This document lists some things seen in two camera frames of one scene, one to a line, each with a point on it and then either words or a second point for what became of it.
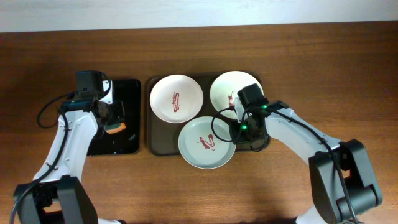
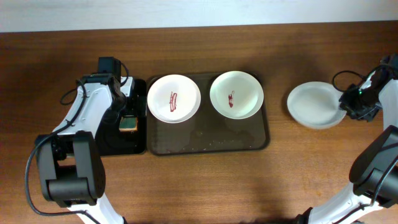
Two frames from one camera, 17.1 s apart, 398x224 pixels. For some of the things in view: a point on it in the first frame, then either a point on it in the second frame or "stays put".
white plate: (176, 98) stays put
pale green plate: (206, 142) → (315, 105)
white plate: (224, 88) stays put
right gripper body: (237, 135) → (348, 106)
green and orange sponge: (112, 129) → (128, 123)
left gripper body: (115, 116) → (129, 112)
